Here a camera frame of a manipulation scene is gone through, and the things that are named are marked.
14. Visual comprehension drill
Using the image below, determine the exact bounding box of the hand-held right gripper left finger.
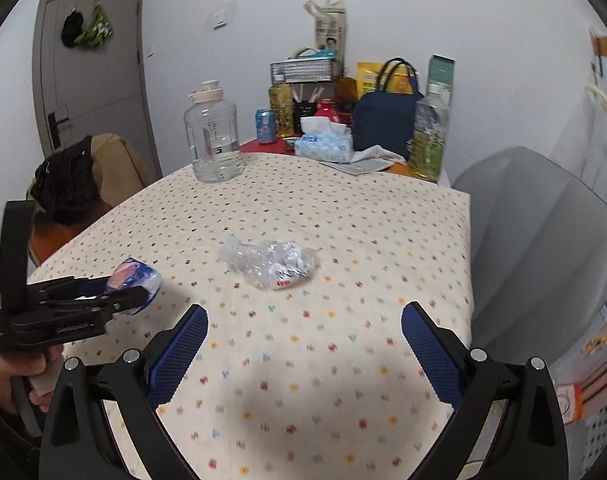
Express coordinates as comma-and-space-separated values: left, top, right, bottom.
38, 304, 209, 480

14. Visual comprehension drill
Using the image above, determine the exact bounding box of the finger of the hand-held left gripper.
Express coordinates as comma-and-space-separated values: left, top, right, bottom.
58, 286, 153, 322
26, 275, 115, 305

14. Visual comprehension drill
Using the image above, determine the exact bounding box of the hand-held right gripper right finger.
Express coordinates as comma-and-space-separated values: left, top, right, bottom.
401, 301, 569, 480

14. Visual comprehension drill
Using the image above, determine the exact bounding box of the blue white tissue packet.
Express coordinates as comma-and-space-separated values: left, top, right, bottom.
106, 256, 163, 316

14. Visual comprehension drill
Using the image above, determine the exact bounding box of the crushed clear plastic bottle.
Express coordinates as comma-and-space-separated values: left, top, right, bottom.
218, 234, 317, 291

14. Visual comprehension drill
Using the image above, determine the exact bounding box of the person's left forearm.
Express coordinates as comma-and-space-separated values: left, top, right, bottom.
0, 389, 43, 480

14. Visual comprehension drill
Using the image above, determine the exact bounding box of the person's left hand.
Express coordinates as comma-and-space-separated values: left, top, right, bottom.
0, 346, 64, 413

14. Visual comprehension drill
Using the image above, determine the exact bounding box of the black bag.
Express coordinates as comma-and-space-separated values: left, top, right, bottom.
34, 135, 115, 226

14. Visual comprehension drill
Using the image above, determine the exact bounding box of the tan chair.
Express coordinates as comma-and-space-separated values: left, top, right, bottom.
28, 133, 162, 266

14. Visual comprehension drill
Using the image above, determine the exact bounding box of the orange printed carton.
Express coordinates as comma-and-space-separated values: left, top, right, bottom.
553, 382, 585, 424

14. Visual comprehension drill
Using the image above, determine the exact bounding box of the grey chair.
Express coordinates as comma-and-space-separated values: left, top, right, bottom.
451, 146, 607, 367

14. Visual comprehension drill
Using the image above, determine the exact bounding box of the floral tablecloth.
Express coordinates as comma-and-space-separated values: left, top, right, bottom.
26, 152, 473, 480

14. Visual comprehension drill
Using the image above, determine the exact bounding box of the white perforated basket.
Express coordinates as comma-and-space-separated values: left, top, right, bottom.
581, 395, 607, 476

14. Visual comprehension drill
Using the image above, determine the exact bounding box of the large clear water jug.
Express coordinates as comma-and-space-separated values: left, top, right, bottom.
184, 80, 245, 184

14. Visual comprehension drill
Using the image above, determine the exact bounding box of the grey door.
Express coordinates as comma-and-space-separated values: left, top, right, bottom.
32, 0, 163, 181

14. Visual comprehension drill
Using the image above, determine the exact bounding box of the printed paper leaflet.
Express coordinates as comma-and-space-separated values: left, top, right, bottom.
319, 157, 391, 176

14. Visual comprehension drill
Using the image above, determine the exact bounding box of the white cloth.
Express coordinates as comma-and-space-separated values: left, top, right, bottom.
352, 145, 408, 166

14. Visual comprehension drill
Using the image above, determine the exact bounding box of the red table mat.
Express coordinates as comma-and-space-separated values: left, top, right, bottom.
240, 135, 304, 157

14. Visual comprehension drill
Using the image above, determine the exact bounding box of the plastic tea bottle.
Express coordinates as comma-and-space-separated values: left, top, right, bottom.
408, 84, 450, 182

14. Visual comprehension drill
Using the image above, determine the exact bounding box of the blue drink can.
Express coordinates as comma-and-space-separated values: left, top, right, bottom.
255, 109, 278, 144

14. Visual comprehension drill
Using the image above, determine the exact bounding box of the blue tissue box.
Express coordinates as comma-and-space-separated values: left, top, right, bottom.
294, 116, 354, 163

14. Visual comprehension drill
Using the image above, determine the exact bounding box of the navy lunch bag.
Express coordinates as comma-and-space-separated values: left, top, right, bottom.
352, 58, 425, 158

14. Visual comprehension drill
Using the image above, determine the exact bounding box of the yellow oil bottle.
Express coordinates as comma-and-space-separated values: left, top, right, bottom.
268, 75, 295, 139

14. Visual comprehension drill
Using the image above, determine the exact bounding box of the black cap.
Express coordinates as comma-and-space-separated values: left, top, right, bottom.
61, 10, 87, 49

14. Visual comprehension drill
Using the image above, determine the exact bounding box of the green patterned cloth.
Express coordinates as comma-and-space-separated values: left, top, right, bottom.
81, 4, 115, 51

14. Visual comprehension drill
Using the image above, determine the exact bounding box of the black pen holder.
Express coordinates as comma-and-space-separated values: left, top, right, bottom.
292, 100, 318, 133

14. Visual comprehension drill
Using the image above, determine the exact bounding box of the brown plush toy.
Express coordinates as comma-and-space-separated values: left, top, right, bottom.
333, 77, 359, 106

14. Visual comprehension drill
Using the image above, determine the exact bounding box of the green carton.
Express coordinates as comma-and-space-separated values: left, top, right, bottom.
427, 55, 456, 106

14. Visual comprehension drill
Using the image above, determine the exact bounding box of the yellow snack packet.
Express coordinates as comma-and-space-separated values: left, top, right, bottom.
357, 61, 419, 95

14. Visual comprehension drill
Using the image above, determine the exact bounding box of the white cloth bag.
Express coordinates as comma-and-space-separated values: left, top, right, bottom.
586, 79, 607, 112

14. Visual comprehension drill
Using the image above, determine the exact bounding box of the white paper carton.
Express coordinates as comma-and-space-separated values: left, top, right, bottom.
304, 0, 348, 61

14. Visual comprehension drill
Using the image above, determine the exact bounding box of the black door handle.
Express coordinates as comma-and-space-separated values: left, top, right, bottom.
48, 112, 70, 149

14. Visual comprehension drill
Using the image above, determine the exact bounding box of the wire basket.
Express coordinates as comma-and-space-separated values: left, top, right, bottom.
270, 57, 345, 84

